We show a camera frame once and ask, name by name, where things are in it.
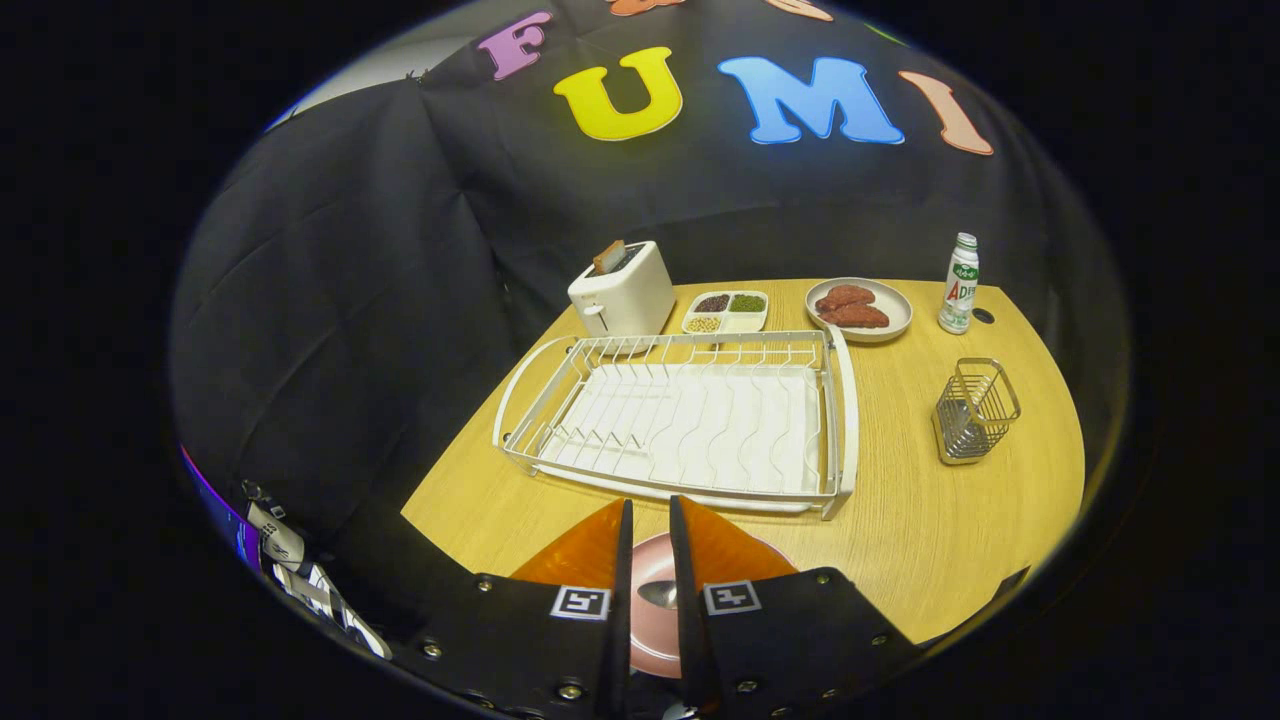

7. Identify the white toaster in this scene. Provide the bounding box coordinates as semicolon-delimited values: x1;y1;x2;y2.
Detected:
567;240;677;339

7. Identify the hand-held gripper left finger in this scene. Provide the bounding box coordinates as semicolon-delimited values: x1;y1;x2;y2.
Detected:
390;498;635;720

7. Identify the metal wire basket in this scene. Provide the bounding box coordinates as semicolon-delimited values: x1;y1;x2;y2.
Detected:
932;357;1023;466

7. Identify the white green label bottle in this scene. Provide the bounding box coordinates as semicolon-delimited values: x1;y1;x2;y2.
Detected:
938;232;981;335

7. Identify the white wire dish rack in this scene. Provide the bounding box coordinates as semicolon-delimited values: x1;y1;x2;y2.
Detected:
492;327;860;521

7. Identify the black backdrop cloth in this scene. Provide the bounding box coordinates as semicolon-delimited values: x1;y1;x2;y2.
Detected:
168;0;1131;641

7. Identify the white drip tray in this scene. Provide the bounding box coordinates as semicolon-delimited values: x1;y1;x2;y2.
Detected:
535;363;826;513

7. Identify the white divided dish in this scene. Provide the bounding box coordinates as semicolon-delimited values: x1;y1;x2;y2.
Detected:
681;290;770;336

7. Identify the white printed strap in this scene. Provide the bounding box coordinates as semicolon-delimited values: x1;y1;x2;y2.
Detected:
240;480;393;661

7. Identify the pink plate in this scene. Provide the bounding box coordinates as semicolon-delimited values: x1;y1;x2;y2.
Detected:
628;531;796;680

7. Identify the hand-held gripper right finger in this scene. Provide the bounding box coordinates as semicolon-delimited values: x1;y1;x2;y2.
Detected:
668;494;926;719

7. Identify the white round plate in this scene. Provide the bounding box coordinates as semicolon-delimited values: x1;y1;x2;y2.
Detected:
805;277;914;345

